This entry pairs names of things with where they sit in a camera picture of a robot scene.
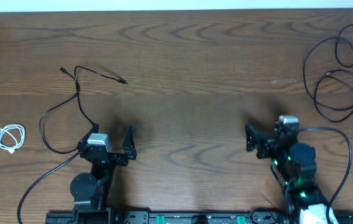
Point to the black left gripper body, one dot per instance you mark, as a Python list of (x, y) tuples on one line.
[(118, 161)]

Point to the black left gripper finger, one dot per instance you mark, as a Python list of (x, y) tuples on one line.
[(128, 144), (84, 140)]

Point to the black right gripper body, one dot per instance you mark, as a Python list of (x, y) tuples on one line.
[(269, 150)]

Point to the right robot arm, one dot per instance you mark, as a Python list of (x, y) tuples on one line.
[(294, 167)]

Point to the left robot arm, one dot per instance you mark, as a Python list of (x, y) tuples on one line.
[(90, 190)]

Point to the clear tape piece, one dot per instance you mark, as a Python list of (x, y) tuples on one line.
[(284, 81)]

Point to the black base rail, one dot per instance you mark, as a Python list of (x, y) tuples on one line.
[(201, 217)]

